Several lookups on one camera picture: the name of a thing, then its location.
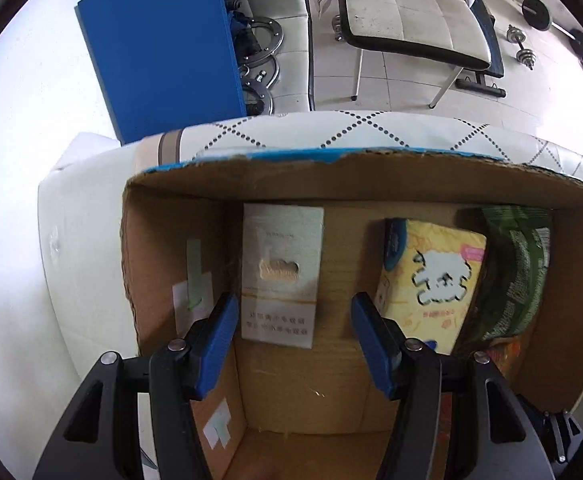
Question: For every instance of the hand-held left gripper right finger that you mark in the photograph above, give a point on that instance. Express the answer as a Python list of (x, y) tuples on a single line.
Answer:
[(371, 340)]

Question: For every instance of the black weight bench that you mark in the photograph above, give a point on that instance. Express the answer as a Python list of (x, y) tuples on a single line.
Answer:
[(486, 55)]

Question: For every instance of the white tissue pack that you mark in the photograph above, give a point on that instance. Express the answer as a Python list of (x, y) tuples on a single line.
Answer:
[(280, 280)]

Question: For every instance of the brown cardboard box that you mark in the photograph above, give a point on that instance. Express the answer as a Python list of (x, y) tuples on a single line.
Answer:
[(291, 390)]

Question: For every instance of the green snack bag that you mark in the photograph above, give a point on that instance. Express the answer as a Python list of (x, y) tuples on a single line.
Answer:
[(511, 280)]

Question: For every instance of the chrome dumbbell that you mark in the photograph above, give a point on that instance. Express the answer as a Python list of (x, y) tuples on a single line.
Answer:
[(521, 45)]

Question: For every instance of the black barbell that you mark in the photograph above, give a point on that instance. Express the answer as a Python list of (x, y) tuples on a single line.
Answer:
[(556, 22)]

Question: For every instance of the yellow tissue pack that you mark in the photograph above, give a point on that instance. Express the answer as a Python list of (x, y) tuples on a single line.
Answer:
[(434, 285)]

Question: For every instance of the blue board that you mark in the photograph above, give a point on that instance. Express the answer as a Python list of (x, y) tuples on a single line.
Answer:
[(166, 55)]

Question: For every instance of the white patterned cushion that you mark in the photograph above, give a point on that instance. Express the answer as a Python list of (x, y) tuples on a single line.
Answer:
[(371, 132)]

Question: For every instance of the metal weight plates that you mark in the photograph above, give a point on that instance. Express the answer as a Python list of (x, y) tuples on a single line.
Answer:
[(260, 55)]

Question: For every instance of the white padded chair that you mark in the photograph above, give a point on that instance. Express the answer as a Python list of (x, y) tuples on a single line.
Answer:
[(416, 10)]

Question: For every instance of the orange snack bag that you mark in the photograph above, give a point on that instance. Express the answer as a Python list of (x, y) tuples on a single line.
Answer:
[(504, 355)]

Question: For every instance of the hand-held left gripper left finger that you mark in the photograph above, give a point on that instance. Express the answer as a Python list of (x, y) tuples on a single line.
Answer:
[(220, 337)]

